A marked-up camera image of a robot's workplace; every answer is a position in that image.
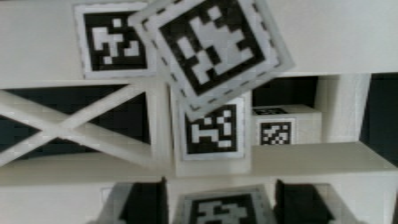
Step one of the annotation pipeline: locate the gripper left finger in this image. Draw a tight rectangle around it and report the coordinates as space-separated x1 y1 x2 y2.
87 178 168 224

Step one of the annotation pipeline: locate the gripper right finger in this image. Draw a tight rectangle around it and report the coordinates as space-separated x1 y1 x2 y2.
273 181 358 224

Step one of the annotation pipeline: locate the white chair leg tagged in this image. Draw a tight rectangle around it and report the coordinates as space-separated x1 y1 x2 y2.
172 185 277 224

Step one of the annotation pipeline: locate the white chair seat part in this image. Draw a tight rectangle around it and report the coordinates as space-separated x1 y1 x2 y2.
0 141 398 224

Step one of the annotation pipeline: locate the white chair leg block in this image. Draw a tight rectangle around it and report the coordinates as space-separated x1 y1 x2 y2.
252 104 321 146

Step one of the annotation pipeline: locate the white chair back frame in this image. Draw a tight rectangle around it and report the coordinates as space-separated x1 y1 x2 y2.
0 0 398 177

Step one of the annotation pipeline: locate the white tagged cube leg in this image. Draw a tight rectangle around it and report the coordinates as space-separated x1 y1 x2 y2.
127 0 294 120

